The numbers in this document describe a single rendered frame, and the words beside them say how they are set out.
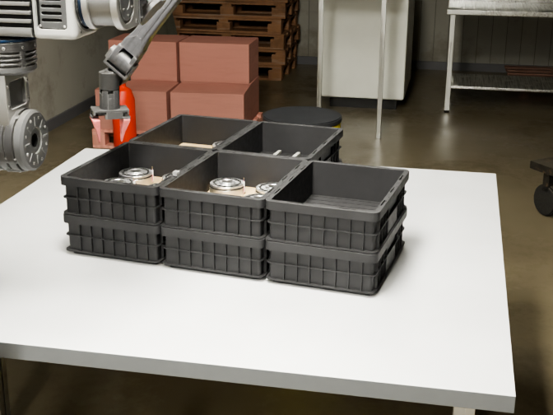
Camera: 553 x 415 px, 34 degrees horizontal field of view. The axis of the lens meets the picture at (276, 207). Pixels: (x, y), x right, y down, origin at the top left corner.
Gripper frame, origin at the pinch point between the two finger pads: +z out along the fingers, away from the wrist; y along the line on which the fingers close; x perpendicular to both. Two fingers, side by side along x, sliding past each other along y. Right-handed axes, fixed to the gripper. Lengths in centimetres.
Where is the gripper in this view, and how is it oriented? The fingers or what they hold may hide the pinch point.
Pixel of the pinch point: (110, 138)
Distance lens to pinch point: 268.2
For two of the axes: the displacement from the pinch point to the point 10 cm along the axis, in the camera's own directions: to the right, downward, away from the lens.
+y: -9.5, 0.7, -3.2
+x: 3.2, 3.1, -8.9
